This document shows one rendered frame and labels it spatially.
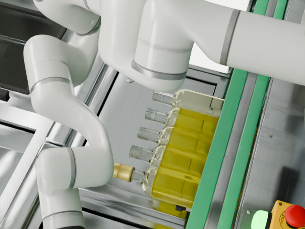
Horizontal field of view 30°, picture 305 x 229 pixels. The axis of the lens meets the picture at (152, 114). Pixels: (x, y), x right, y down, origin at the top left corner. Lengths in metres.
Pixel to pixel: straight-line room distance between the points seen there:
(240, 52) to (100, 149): 0.31
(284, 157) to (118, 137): 0.50
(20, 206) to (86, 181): 0.40
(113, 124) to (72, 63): 0.37
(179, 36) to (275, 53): 0.16
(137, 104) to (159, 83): 0.59
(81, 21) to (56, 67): 0.12
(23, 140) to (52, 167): 0.56
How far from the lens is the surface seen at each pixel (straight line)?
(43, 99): 1.09
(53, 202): 1.07
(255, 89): 1.28
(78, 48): 1.22
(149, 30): 0.94
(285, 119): 1.22
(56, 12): 1.16
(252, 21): 0.93
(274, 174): 1.13
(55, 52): 1.14
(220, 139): 1.18
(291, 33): 0.93
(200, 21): 0.92
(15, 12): 1.89
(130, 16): 1.01
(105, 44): 1.04
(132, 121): 1.52
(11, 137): 1.57
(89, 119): 1.08
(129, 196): 1.39
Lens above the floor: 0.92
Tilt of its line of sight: 9 degrees up
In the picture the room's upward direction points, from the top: 75 degrees counter-clockwise
